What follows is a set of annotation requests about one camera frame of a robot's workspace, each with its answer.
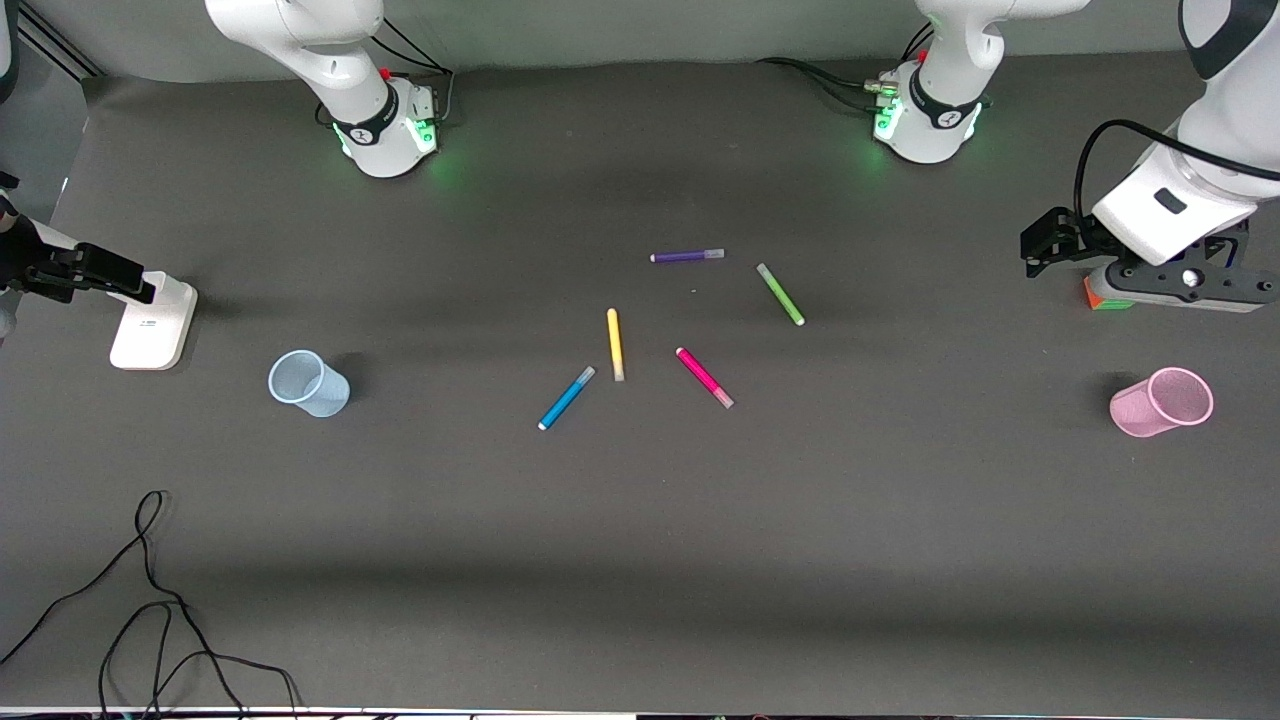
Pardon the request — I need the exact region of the translucent blue cup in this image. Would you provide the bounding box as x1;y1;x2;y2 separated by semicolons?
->
267;349;352;419

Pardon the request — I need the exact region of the pink marker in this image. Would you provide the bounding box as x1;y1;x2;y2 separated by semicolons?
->
675;346;735;409

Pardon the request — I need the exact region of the colourful puzzle cube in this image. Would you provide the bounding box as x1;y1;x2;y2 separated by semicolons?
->
1083;275;1137;312

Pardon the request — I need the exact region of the black frame rail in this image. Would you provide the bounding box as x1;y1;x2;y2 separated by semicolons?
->
18;0;105;83

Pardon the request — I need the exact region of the blue marker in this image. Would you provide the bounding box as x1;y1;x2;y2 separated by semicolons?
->
537;366;597;432

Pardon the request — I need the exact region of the dark grey table mat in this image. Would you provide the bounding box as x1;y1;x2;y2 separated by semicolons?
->
0;48;1280;717

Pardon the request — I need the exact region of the thin black loose cable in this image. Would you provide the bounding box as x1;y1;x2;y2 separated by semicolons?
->
97;598;302;720
0;489;191;666

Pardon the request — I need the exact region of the black base cable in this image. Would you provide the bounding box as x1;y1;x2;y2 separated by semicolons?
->
754;20;936;113
372;17;456;128

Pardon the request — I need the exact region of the pink mesh cup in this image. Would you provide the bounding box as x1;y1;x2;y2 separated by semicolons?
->
1109;366;1215;439

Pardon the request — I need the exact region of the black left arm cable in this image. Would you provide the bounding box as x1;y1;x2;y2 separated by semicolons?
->
1073;119;1280;223

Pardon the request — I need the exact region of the green marker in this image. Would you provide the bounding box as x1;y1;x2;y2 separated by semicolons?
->
756;262;806;327

